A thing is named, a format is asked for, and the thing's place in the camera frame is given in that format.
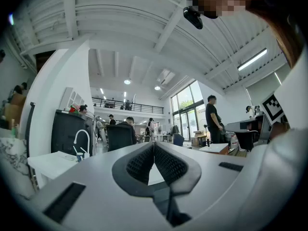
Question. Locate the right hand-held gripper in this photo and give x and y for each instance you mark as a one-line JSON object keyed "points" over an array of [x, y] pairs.
{"points": [[272, 107]]}

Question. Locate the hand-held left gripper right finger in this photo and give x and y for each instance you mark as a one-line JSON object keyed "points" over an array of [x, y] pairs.
{"points": [[190, 174]]}

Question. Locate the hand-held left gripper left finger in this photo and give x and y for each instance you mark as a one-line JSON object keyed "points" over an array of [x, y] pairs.
{"points": [[120, 174]]}

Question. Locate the cardboard box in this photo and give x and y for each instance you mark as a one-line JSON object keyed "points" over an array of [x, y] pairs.
{"points": [[196, 141]]}

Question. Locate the blue chair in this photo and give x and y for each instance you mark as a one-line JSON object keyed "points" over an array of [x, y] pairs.
{"points": [[178, 139]]}

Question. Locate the black office chair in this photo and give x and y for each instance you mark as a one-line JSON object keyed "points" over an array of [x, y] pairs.
{"points": [[119, 136]]}

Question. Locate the white gooseneck faucet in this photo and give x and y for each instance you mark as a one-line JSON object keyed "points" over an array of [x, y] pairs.
{"points": [[88, 145]]}

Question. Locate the white toothbrush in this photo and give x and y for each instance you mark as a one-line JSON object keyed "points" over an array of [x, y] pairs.
{"points": [[75, 149], [83, 150]]}

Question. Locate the blue and white cup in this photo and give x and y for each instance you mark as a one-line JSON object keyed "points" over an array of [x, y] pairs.
{"points": [[79, 157]]}

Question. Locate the ceiling tube light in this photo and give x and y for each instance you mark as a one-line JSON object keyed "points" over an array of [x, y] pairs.
{"points": [[252, 59]]}

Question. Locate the white-capped plastic jug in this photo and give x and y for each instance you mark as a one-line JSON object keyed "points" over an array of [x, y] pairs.
{"points": [[234, 142]]}

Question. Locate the black cabinet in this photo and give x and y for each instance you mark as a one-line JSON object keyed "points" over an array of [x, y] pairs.
{"points": [[65, 133]]}

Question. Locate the black balcony railing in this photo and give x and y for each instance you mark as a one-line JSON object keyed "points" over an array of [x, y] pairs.
{"points": [[149, 108]]}

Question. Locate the glass doors and windows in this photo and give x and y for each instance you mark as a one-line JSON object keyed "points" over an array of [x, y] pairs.
{"points": [[185, 100]]}

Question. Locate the red flower decoration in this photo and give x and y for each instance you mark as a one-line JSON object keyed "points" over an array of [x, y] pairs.
{"points": [[72, 109]]}

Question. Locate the round ceiling light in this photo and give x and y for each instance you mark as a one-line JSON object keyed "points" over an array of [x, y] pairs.
{"points": [[127, 81], [157, 87]]}

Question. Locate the black vertical bar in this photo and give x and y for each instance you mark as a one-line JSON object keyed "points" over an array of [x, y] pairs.
{"points": [[30, 129]]}

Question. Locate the ceiling air conditioner vent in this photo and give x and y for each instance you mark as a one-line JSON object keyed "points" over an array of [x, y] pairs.
{"points": [[166, 76]]}

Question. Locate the marble counter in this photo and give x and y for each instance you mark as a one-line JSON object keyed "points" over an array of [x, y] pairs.
{"points": [[12, 153]]}

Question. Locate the white arched frame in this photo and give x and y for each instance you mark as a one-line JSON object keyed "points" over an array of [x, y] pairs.
{"points": [[66, 97]]}

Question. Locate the black head-worn camera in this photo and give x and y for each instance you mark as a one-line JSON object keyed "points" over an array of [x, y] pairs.
{"points": [[193, 18]]}

